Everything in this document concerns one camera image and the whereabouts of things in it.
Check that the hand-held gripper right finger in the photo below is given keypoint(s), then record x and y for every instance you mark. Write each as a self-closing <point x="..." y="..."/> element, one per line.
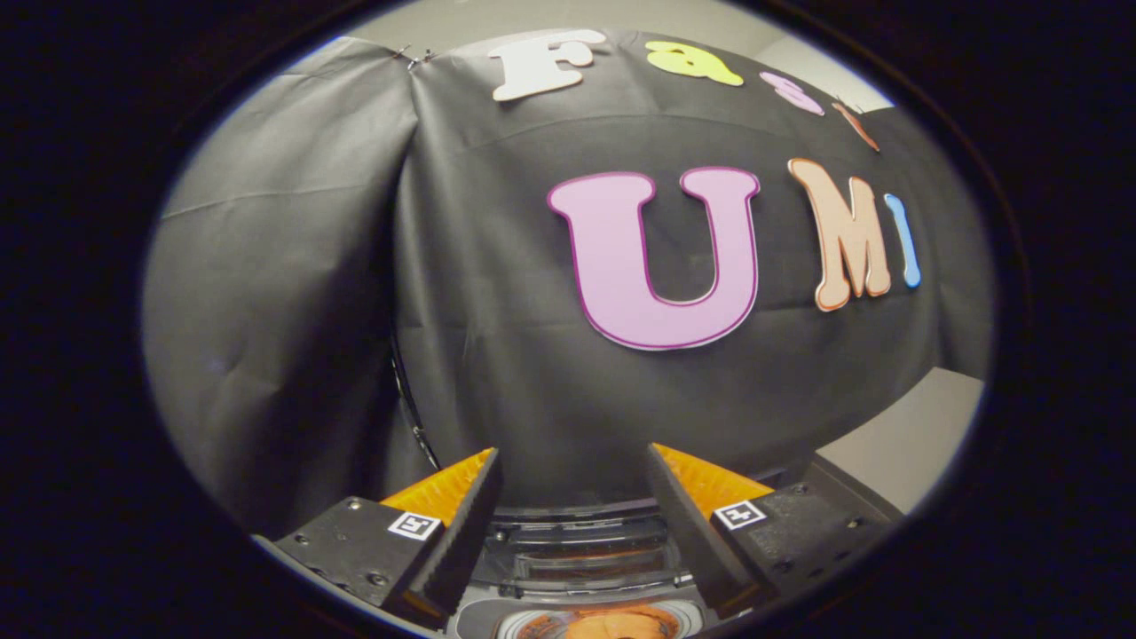
<point x="688" y="532"/>

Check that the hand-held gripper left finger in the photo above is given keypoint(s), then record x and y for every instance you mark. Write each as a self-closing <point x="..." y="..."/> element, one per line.
<point x="461" y="541"/>

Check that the grey washing machine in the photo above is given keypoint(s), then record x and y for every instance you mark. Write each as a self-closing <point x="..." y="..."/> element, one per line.
<point x="479" y="617"/>

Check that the orange garment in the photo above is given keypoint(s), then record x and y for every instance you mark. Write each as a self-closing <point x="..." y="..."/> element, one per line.
<point x="621" y="627"/>

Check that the beige cabinet with dark top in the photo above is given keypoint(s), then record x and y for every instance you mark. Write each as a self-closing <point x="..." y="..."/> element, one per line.
<point x="905" y="435"/>

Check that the black backdrop cloth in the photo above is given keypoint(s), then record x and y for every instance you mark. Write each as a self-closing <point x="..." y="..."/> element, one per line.
<point x="293" y="266"/>

